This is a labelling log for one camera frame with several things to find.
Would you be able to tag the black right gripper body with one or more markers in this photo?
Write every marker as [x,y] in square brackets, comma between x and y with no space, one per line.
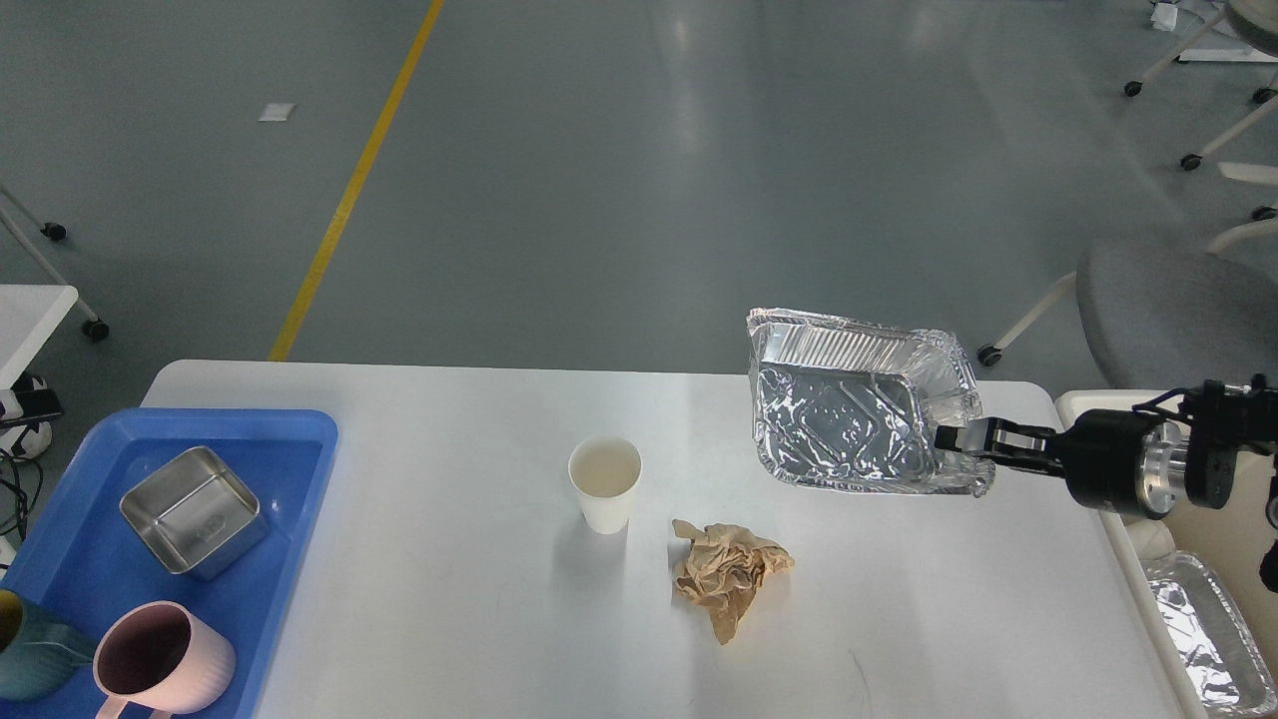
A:
[1127,462]

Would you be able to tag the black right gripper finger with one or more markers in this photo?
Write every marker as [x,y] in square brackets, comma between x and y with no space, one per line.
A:
[1032,458]
[993,435]

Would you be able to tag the aluminium foil tray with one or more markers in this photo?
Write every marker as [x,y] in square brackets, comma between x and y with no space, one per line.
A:
[855,406]

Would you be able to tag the brown paper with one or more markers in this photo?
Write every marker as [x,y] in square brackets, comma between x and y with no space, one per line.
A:
[724,569]

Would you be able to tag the white paper cup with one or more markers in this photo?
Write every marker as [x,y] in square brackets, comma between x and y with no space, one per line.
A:
[604,472]

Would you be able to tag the stainless steel tray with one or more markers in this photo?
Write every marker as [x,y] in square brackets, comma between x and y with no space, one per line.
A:
[195,515]

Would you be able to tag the pink ribbed mug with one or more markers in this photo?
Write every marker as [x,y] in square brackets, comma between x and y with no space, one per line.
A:
[161,656]

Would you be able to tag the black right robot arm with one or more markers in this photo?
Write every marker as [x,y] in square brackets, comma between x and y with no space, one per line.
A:
[1219,421]

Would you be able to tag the white cup in bin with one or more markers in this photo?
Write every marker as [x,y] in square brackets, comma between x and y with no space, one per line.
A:
[1150,539]

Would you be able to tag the beige plastic bin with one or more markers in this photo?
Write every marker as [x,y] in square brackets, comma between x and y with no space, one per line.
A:
[1232,541]

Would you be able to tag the grey office chair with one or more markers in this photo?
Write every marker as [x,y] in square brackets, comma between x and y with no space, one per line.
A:
[1155,317]

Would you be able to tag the foil tray in bin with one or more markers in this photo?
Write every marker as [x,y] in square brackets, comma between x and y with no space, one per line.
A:
[1220,656]

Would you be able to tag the black white sneaker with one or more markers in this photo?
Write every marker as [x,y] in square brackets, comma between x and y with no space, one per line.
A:
[29,407]

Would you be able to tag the white side table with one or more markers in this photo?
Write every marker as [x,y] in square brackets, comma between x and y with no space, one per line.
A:
[31,312]

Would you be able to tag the teal ceramic mug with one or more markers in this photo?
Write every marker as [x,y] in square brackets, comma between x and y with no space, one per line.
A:
[39,651]

